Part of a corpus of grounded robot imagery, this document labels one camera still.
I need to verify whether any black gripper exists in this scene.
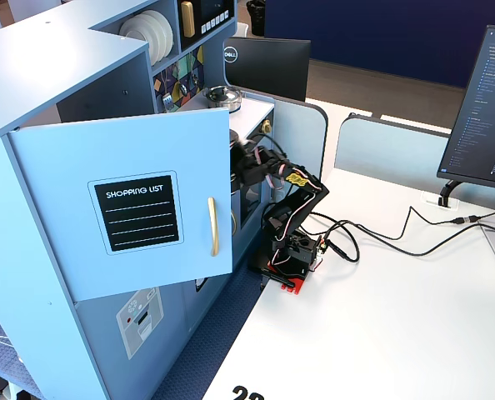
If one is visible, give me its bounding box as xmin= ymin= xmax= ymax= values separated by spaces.
xmin=229 ymin=140 xmax=263 ymax=188

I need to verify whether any cabinet door with shopping list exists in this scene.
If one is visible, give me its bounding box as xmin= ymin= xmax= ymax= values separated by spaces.
xmin=6 ymin=107 xmax=235 ymax=303

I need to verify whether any steel toy pot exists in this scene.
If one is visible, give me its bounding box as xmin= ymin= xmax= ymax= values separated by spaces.
xmin=207 ymin=97 xmax=243 ymax=113

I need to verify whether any gray rounded desk divider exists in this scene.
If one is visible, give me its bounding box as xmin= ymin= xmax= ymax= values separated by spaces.
xmin=334 ymin=112 xmax=453 ymax=176
xmin=247 ymin=89 xmax=330 ymax=201

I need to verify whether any steel pot lid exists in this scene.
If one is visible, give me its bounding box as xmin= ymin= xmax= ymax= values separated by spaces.
xmin=203 ymin=85 xmax=243 ymax=103

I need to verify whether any black Dell monitor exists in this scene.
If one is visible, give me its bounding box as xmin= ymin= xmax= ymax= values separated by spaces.
xmin=222 ymin=36 xmax=312 ymax=103

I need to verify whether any black table clamp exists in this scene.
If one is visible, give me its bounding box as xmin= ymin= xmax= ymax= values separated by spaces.
xmin=260 ymin=266 xmax=298 ymax=291

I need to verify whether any black trash bin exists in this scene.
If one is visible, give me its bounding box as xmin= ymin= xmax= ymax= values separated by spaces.
xmin=246 ymin=0 xmax=267 ymax=38

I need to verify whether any white toy plate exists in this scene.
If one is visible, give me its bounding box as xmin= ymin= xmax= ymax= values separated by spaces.
xmin=134 ymin=11 xmax=168 ymax=63
xmin=147 ymin=8 xmax=174 ymax=59
xmin=119 ymin=15 xmax=159 ymax=67

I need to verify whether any black toy microwave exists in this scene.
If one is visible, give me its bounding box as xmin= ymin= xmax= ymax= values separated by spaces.
xmin=176 ymin=0 xmax=237 ymax=53

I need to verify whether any blue toy kitchen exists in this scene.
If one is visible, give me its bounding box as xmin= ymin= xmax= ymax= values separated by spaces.
xmin=0 ymin=0 xmax=278 ymax=400

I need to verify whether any black number sticker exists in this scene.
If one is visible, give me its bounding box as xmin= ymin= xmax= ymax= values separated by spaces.
xmin=232 ymin=385 xmax=265 ymax=400

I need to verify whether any fridge door with dispenser graphic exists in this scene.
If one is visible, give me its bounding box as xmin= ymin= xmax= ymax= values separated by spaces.
xmin=74 ymin=274 xmax=207 ymax=400

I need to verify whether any monitor showing code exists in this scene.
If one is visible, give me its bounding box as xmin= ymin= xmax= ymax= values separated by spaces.
xmin=437 ymin=24 xmax=495 ymax=187

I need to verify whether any gold cabinet door handle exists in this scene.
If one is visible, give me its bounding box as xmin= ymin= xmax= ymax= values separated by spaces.
xmin=207 ymin=196 xmax=220 ymax=258

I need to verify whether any red robot base mount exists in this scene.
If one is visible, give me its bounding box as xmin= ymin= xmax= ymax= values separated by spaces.
xmin=247 ymin=249 xmax=326 ymax=297

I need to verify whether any gold microwave handle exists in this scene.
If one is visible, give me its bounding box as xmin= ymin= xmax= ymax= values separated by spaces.
xmin=180 ymin=1 xmax=197 ymax=38

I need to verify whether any black cable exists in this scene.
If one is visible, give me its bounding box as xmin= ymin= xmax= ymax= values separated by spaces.
xmin=320 ymin=205 xmax=495 ymax=243
xmin=322 ymin=220 xmax=495 ymax=264

